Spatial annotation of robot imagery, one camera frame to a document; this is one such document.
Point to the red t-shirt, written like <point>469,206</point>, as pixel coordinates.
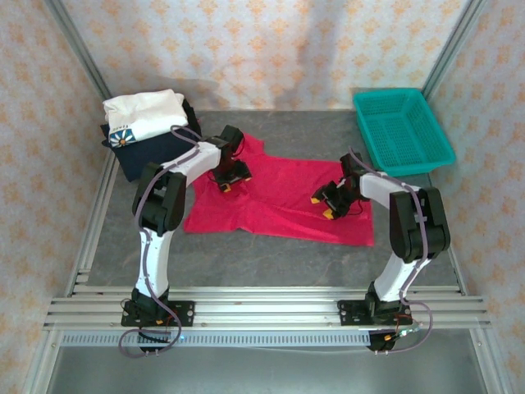
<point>283,201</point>

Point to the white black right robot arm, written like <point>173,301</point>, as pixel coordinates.
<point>418,221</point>

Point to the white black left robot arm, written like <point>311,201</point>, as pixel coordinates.
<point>164,201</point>

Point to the black folded t-shirt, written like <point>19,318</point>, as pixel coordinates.
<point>192,117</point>

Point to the navy folded t-shirt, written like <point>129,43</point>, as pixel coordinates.
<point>160,152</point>

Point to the teal plastic basket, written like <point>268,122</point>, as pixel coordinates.
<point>400,131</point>

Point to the white folded t-shirt daisy print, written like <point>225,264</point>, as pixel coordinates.
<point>143,111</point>

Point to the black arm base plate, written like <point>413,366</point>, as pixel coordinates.
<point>348,312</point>
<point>184,314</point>

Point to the aluminium frame cross beam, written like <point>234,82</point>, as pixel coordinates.
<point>262,310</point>

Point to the aluminium frame post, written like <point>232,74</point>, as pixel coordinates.
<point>78,45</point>
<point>451,45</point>

